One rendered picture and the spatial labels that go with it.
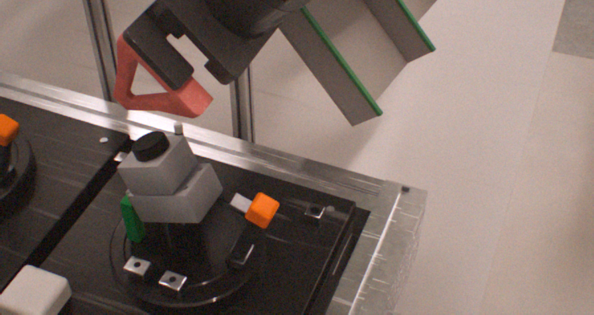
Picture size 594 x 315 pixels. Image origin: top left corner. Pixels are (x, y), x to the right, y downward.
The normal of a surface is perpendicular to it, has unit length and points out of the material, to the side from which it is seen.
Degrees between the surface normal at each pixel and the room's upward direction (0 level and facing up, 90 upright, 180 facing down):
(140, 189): 87
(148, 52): 44
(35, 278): 0
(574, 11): 0
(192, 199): 67
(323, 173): 0
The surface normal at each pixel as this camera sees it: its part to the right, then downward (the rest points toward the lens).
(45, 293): 0.00, -0.72
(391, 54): 0.59, -0.25
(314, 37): -0.54, 0.58
